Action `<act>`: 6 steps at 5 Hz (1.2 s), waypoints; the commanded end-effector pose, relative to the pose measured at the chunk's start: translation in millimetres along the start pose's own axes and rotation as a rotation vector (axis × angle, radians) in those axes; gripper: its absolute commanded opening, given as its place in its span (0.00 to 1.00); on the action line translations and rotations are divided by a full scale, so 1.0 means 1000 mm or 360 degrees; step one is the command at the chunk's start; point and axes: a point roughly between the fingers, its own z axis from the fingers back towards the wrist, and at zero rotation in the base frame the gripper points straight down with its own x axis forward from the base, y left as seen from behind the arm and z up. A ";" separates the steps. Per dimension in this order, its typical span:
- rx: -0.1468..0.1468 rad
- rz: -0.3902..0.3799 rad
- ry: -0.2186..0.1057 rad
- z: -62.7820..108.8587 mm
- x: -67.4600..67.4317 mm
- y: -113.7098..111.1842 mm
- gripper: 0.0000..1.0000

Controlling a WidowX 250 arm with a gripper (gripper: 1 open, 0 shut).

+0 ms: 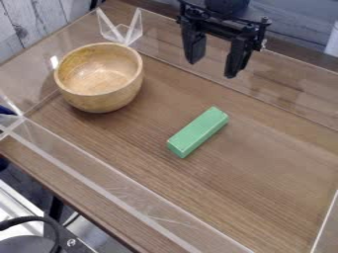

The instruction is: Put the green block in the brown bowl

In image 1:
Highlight green rectangular block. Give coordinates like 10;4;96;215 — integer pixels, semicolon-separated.
167;107;229;158

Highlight black metal bracket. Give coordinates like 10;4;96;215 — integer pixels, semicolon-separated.
44;219;97;253

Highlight black cable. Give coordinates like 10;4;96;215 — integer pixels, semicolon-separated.
0;215;62;253

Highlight clear acrylic tray walls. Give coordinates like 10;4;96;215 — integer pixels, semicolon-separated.
0;12;338;253

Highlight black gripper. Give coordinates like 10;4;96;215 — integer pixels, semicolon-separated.
176;0;272;79

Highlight brown wooden bowl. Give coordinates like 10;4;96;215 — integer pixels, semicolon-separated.
54;42;144;114

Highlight white object at right edge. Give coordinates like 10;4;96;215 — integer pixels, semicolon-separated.
324;21;338;57

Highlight black table leg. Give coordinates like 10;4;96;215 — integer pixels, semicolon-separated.
49;197;64;221

